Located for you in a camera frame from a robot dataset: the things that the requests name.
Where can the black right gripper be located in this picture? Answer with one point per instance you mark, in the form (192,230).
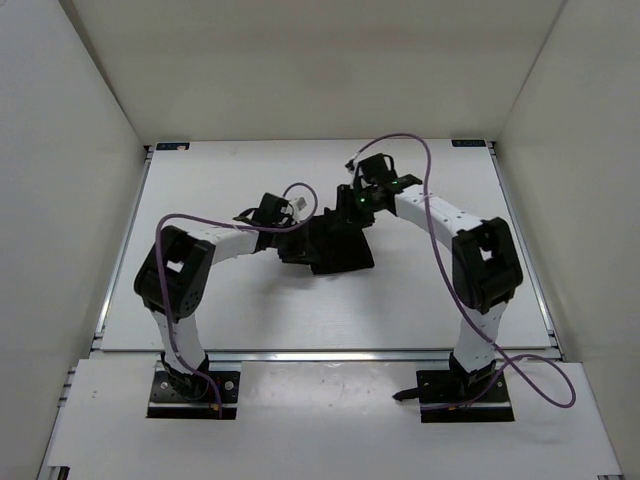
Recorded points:
(346,203)

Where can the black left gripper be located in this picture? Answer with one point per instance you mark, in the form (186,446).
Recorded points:
(288,222)

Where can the black skirt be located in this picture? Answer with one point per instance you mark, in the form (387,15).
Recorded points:
(328,244)

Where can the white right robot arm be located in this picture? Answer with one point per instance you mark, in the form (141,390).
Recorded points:
(485,269)

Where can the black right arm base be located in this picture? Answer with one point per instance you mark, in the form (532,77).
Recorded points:
(453,395)

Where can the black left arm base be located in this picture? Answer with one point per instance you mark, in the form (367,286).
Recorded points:
(175,396)

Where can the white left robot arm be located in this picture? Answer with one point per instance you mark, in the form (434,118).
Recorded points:
(172,279)

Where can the dark right corner label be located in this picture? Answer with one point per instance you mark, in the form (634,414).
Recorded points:
(468,143)

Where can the dark corner label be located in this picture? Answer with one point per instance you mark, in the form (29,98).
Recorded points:
(172,146)
(468,143)

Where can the dark left corner label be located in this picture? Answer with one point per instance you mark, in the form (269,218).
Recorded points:
(172,146)

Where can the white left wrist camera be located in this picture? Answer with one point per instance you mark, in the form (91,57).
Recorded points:
(296,206)

